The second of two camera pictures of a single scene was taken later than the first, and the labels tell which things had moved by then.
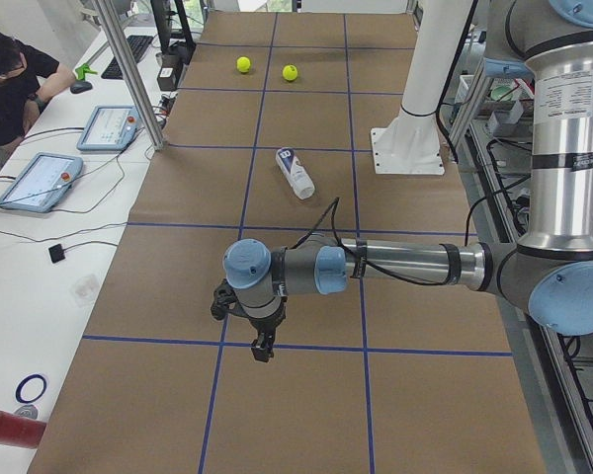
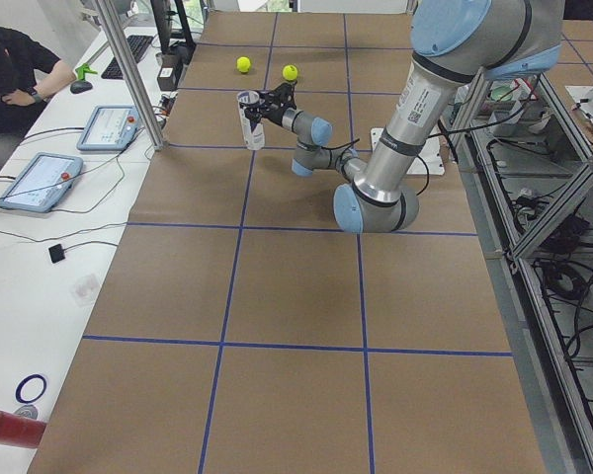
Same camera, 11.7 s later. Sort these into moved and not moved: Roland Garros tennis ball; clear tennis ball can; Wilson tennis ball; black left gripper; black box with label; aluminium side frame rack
Moved: clear tennis ball can; black left gripper
Not moved: aluminium side frame rack; Roland Garros tennis ball; Wilson tennis ball; black box with label
